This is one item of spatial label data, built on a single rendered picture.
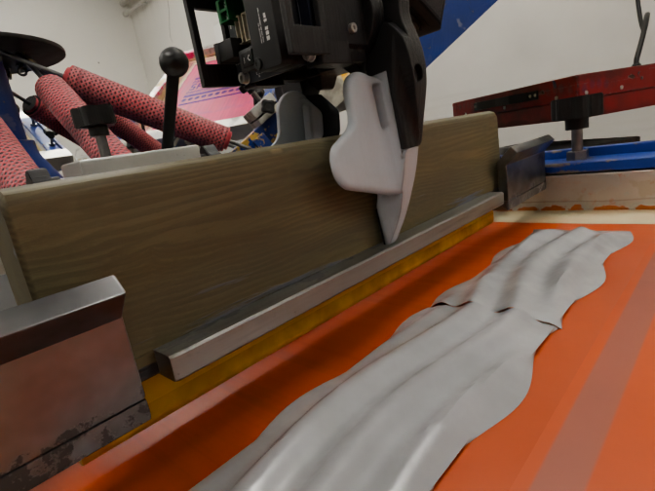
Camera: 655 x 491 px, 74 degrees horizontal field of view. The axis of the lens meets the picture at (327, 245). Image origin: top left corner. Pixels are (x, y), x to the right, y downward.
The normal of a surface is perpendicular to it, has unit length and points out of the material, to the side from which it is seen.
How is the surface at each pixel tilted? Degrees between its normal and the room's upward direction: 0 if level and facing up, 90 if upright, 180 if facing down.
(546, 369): 0
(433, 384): 31
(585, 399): 0
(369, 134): 83
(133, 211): 90
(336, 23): 90
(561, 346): 0
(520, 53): 90
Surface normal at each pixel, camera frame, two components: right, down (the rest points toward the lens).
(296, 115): 0.69, 0.17
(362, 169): 0.70, -0.07
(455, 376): 0.15, -0.79
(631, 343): -0.16, -0.96
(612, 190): -0.67, 0.28
